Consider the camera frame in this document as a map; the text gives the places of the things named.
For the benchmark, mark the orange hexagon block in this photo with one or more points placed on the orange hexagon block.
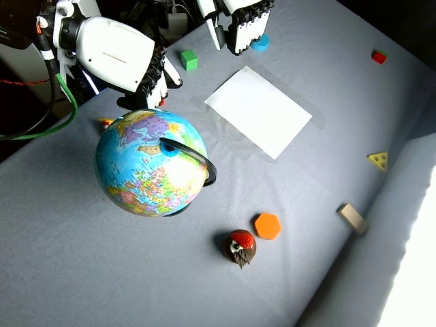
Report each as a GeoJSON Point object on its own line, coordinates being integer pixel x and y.
{"type": "Point", "coordinates": [267, 225]}

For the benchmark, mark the grey table cloth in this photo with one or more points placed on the grey table cloth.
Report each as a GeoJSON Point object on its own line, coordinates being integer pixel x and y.
{"type": "Point", "coordinates": [170, 265]}

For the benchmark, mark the white paper sheet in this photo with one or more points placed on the white paper sheet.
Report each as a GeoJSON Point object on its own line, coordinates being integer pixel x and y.
{"type": "Point", "coordinates": [259, 110]}

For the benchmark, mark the plain wooden block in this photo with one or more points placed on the plain wooden block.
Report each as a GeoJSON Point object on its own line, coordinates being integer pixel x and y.
{"type": "Point", "coordinates": [353, 218]}

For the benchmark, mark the chocolate cake toy with strawberry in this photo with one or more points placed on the chocolate cake toy with strawberry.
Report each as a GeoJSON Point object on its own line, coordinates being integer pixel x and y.
{"type": "Point", "coordinates": [240, 248]}

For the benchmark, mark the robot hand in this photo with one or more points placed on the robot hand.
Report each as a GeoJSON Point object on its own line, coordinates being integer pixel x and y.
{"type": "Point", "coordinates": [112, 54]}
{"type": "Point", "coordinates": [250, 27]}

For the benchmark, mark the yellow cheese wedge toy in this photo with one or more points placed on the yellow cheese wedge toy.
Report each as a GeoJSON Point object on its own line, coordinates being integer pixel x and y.
{"type": "Point", "coordinates": [379, 160]}

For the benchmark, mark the green cube block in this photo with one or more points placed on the green cube block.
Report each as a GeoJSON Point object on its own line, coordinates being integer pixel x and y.
{"type": "Point", "coordinates": [189, 60]}

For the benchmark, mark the small yellow and red toy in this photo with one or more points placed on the small yellow and red toy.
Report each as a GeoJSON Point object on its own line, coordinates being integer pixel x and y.
{"type": "Point", "coordinates": [106, 122]}

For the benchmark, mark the red and green block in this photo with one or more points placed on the red and green block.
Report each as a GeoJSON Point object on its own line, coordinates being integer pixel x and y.
{"type": "Point", "coordinates": [379, 56]}

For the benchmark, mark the globe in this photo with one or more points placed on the globe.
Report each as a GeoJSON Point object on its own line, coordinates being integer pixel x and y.
{"type": "Point", "coordinates": [151, 163]}

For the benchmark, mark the blue cylinder block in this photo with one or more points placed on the blue cylinder block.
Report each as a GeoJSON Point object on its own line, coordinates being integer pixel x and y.
{"type": "Point", "coordinates": [261, 44]}

